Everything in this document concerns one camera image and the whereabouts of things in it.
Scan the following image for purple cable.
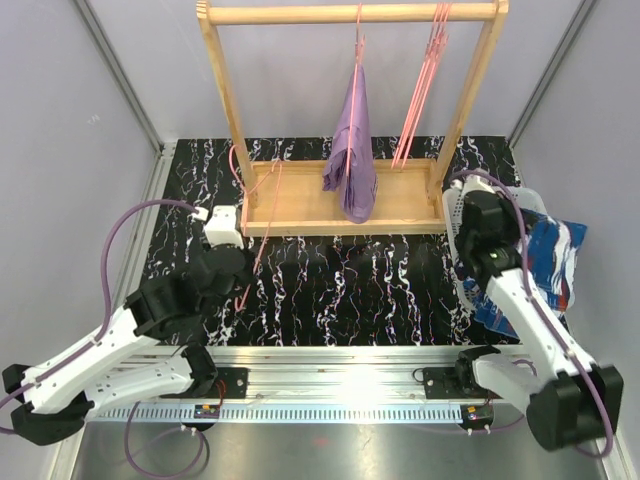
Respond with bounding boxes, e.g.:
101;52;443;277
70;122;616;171
0;198;199;436
452;168;617;457

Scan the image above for pink wire hanger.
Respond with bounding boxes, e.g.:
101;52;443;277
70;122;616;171
228;144;285;314

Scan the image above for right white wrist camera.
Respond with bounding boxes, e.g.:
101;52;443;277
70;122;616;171
450;175;484;196

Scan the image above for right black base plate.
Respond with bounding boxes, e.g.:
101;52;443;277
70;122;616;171
411;367;486;400

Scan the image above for purple trousers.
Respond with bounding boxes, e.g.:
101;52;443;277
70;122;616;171
322;65;378;224

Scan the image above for white slotted cable duct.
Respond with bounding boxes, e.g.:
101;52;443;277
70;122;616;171
97;403;462;424

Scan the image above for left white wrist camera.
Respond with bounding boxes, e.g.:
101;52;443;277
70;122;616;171
191;205;245;249

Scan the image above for pink empty hanger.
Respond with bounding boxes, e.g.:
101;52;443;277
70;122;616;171
398;2;454;166
394;2;451;169
390;2;446;169

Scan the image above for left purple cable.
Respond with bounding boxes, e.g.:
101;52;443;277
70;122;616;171
0;198;199;436

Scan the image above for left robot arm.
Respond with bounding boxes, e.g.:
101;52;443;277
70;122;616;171
2;245;255;446

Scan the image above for white plastic basket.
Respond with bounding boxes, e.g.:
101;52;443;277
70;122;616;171
443;186;547;310

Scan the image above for aluminium mounting rail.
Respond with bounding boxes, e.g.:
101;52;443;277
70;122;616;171
67;342;551;404

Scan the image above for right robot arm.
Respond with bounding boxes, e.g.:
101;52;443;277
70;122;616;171
443;186;624;456

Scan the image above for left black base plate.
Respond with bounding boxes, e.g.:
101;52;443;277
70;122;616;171
161;367;249;400

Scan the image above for wooden clothes rack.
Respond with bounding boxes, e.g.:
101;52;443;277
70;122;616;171
196;1;509;237

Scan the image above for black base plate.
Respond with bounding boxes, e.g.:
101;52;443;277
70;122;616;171
161;367;249;400
411;367;486;400

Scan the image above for pink hanger holding purple trousers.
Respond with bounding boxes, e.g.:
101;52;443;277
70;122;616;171
345;3;366;179

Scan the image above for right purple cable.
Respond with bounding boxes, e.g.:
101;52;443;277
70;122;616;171
452;168;617;457

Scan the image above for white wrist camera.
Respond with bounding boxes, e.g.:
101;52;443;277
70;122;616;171
191;205;245;249
450;175;484;196

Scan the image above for blue patterned trousers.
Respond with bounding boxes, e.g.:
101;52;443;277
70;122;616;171
459;209;588;339

